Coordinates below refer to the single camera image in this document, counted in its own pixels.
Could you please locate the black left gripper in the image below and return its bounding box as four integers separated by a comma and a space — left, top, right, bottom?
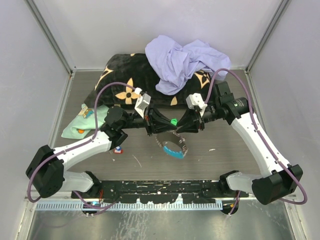
119, 103, 177, 137

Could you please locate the red tagged key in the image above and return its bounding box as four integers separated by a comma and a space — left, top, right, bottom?
113, 148, 123, 154

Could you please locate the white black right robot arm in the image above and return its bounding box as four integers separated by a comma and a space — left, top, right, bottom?
178, 82, 303, 205

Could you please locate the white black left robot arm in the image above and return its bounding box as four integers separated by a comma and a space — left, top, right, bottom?
25, 106, 177, 198

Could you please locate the black floral pillow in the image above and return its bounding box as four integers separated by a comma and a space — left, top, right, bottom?
84, 53, 212, 109

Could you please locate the lavender crumpled cloth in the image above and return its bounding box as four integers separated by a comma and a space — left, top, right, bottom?
145, 35, 232, 96

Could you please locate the mint green cartoon cloth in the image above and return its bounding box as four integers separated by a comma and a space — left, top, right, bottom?
61, 103, 96, 140

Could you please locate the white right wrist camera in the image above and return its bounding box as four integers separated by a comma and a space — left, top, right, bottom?
186, 93, 208, 115

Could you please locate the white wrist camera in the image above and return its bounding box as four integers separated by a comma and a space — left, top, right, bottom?
186, 93, 208, 115
134, 93, 151, 119

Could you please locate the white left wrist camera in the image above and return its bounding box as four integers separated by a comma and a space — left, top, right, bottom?
134, 93, 151, 119

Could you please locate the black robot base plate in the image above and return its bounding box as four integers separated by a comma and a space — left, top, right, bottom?
79, 180, 237, 204

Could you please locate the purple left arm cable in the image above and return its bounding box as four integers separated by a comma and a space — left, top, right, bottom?
26, 82, 143, 218

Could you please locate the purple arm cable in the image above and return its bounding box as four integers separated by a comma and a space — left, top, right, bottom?
204, 67, 309, 218
26, 82, 143, 218

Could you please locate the slotted grey cable duct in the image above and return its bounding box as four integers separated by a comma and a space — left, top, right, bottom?
35, 199, 223, 211

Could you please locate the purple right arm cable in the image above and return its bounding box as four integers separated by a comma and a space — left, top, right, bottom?
204, 67, 309, 218

